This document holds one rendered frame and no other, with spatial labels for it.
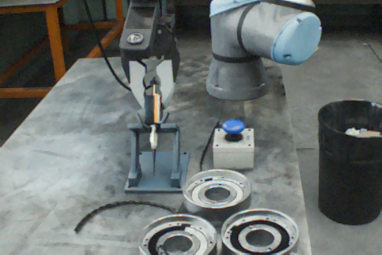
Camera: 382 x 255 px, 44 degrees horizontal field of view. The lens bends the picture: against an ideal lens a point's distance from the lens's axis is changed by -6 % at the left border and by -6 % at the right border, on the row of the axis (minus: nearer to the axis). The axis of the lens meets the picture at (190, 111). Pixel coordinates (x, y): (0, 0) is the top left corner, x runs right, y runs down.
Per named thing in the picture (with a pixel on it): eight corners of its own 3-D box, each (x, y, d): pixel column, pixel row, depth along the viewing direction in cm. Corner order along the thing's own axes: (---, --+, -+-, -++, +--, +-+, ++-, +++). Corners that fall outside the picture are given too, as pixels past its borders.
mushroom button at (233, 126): (245, 153, 86) (245, 127, 84) (222, 153, 87) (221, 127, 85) (245, 142, 90) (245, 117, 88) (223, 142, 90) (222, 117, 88)
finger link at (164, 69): (183, 96, 89) (174, 47, 85) (180, 110, 83) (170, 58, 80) (166, 99, 89) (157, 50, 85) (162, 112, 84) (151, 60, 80)
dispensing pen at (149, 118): (142, 174, 80) (144, 73, 83) (147, 175, 84) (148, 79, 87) (156, 174, 80) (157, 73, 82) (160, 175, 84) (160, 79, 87)
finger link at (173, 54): (184, 78, 83) (175, 28, 79) (183, 82, 81) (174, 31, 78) (157, 82, 83) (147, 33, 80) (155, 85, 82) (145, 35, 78)
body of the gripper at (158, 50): (178, 46, 87) (174, -21, 82) (172, 61, 79) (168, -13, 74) (136, 47, 87) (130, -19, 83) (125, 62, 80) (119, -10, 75)
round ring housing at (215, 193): (261, 219, 73) (262, 197, 71) (196, 235, 70) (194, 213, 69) (237, 184, 82) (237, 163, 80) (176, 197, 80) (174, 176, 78)
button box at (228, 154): (254, 169, 86) (254, 145, 84) (213, 170, 87) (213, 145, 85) (253, 146, 93) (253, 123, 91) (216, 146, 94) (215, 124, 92)
